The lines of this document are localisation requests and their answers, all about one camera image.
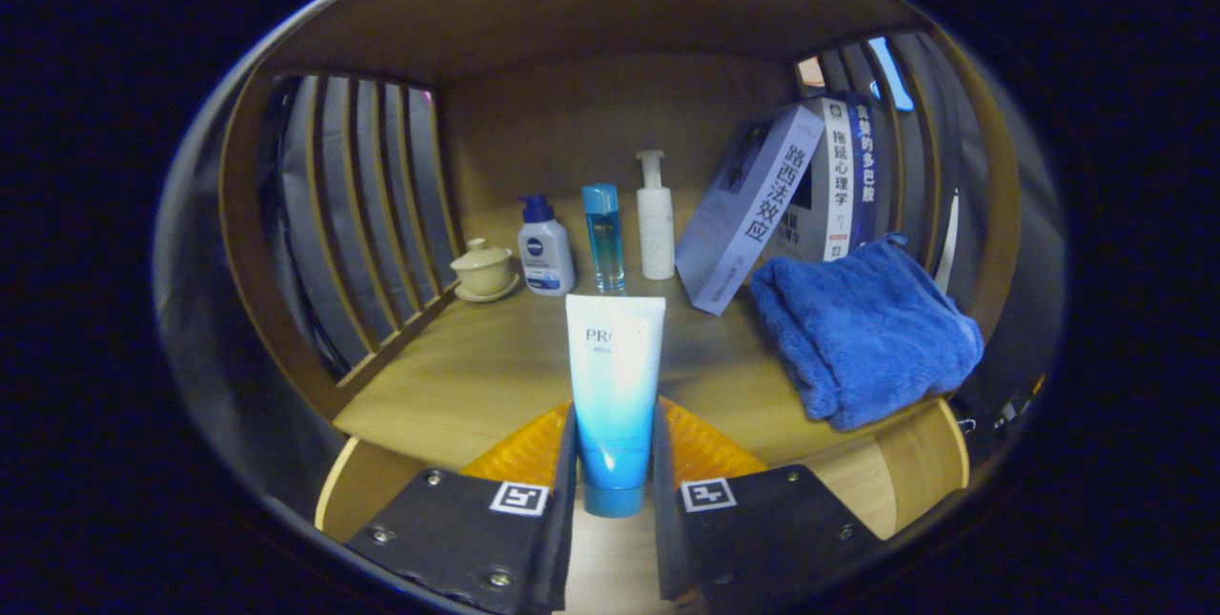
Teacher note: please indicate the wooden countertop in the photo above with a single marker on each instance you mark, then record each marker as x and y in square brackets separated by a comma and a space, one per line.
[477, 377]

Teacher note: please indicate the white lotion bottle blue cap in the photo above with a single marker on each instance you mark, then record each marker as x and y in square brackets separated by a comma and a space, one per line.
[545, 257]

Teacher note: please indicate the white pump bottle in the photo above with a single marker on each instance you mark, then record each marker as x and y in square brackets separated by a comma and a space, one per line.
[656, 224]

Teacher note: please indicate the dark blue book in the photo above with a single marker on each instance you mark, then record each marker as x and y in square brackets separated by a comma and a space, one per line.
[869, 167]

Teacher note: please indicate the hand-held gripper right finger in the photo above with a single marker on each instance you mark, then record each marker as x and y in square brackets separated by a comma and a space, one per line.
[762, 539]

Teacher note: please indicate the blue towel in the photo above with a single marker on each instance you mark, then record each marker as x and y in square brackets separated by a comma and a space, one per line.
[867, 329]

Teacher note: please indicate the wooden cabinet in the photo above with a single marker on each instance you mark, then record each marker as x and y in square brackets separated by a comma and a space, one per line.
[572, 5]

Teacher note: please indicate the blue white cosmetic tube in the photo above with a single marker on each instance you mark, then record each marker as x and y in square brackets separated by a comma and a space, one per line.
[615, 377]

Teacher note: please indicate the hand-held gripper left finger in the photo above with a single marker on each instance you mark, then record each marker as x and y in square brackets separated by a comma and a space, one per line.
[467, 539]

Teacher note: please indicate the clear blue bottle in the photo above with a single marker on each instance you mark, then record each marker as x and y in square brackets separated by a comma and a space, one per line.
[604, 238]

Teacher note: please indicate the white spine book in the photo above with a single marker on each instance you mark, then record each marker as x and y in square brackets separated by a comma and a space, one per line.
[831, 186]

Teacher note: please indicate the lavender book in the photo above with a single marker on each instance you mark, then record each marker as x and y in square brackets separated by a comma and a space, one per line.
[748, 215]

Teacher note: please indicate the beige lidded teacup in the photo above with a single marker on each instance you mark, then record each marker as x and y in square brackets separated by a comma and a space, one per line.
[484, 270]

